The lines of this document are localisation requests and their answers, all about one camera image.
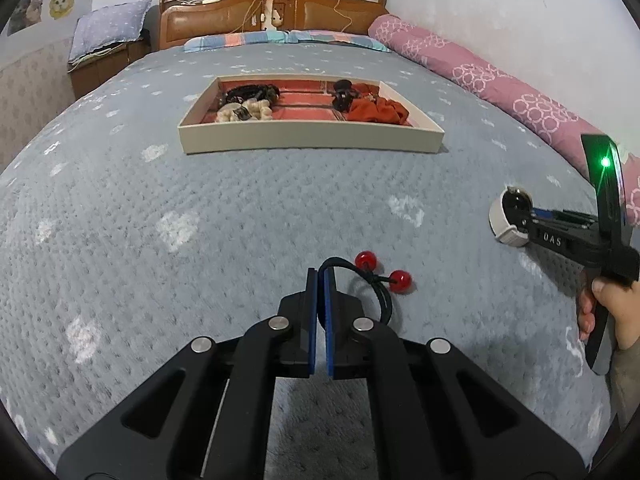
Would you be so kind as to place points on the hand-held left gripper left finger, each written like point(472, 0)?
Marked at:
point(311, 330)

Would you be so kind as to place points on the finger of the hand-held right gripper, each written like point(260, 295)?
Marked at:
point(565, 217)
point(555, 241)

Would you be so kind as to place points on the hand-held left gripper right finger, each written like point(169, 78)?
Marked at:
point(330, 330)

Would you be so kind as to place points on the white wrist watch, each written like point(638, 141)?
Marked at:
point(500, 222)

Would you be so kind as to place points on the beige jewelry box red lining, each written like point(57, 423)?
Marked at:
point(300, 140)

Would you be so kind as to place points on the orange fabric scrunchie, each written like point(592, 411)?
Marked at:
point(375, 110)

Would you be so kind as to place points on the cream satin scrunchie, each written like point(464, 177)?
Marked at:
point(257, 110)

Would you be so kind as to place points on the black hair claw clip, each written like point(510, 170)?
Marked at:
point(342, 97)

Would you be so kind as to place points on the person's right forearm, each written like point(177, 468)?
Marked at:
point(627, 385)

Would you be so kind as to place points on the person's right hand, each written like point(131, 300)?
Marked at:
point(625, 310)

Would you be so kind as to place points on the pink rolled quilt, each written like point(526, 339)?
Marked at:
point(475, 80)

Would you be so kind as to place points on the grey fleece blanket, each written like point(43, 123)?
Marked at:
point(150, 235)

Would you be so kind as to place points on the wooden leather headboard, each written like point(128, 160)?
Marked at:
point(225, 20)

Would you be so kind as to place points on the wooden nightstand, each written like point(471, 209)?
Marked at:
point(100, 72)

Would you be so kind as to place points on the blue-grey dotted cushion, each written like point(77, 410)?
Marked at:
point(110, 27)

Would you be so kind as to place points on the yellow animal wall sticker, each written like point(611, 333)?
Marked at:
point(62, 2)

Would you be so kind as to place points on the grey animal wall sticker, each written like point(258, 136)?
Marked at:
point(24, 15)

